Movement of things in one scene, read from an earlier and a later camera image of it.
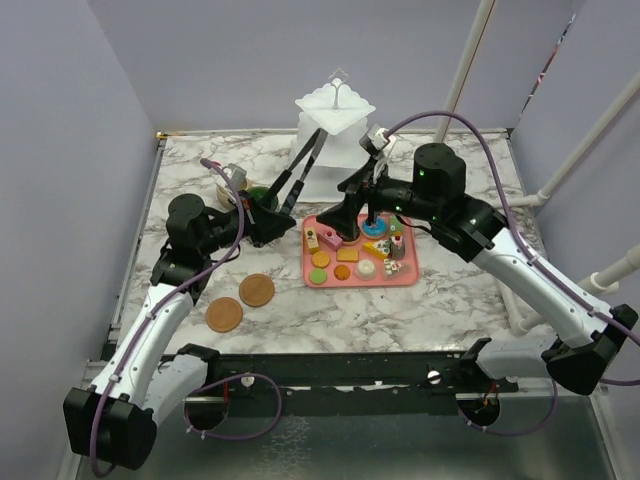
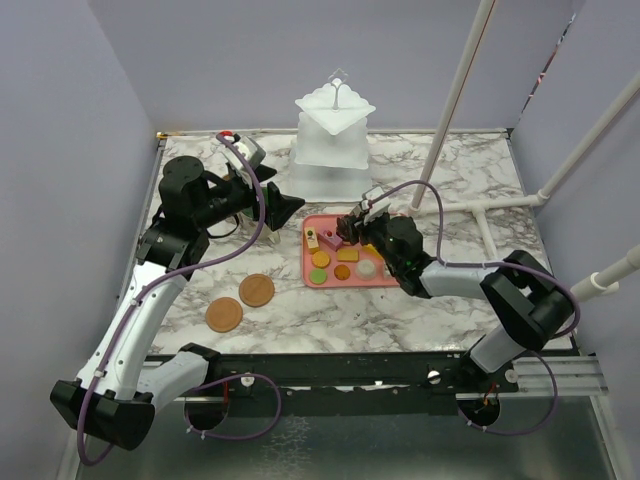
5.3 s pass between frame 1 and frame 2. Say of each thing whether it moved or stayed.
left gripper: moved
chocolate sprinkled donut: moved
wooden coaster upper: stayed
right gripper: moved
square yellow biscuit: stayed
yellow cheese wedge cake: stayed
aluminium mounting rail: stayed
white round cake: stayed
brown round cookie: stayed
